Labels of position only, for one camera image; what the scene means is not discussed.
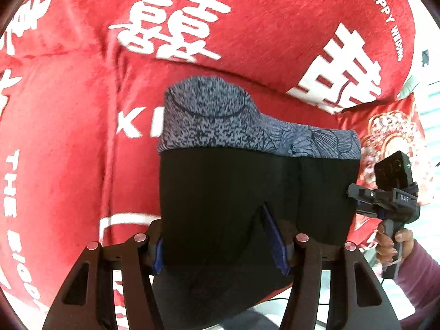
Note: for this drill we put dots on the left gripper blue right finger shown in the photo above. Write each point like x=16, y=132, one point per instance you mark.
x=357, y=299

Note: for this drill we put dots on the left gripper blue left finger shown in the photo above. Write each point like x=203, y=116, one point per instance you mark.
x=86, y=299

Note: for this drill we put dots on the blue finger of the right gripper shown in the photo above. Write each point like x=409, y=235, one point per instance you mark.
x=360, y=193

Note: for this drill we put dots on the black pants with blue trim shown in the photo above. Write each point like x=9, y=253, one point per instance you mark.
x=221, y=160

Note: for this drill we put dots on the purple sleeve right forearm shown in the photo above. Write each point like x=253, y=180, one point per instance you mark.
x=418, y=278

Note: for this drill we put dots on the person right hand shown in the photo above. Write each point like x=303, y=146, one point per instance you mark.
x=385, y=249

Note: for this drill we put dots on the red embroidered cushion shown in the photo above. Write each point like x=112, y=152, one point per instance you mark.
x=384, y=129

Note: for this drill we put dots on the red sofa cover white characters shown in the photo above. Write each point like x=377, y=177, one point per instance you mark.
x=83, y=86

